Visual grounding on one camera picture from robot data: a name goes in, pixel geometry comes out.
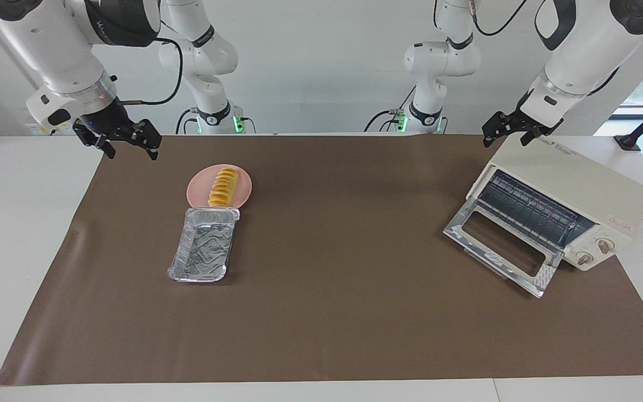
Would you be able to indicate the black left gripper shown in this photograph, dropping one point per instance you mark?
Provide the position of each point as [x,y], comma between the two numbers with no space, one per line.
[517,120]

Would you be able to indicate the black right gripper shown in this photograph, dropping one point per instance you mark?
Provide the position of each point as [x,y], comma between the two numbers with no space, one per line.
[106,124]

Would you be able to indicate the yellow ridged bread loaf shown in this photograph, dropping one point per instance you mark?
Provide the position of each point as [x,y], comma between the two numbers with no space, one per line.
[224,187]

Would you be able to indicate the aluminium foil baking tray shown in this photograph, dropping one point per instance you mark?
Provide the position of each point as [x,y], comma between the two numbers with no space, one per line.
[201,248]

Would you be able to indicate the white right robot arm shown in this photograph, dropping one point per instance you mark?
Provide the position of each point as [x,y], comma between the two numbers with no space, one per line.
[59,50]

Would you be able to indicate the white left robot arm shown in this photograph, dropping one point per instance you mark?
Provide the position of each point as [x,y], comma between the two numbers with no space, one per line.
[589,50]

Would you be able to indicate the cream toaster oven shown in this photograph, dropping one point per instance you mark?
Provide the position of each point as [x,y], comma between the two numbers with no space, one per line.
[567,173]

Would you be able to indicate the beige oven knob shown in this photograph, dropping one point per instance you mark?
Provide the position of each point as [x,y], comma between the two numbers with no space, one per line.
[605,244]
[584,258]

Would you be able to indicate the glass oven door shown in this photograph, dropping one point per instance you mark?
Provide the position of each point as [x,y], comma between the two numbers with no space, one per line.
[545,276]

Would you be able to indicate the pink round plate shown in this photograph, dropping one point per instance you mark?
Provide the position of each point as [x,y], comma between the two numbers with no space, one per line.
[200,187]

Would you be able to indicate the brown table mat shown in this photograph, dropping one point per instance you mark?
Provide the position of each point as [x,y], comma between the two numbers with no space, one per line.
[355,324]

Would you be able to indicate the white wall power strip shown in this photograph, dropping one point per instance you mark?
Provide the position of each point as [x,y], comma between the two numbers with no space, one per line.
[36,129]

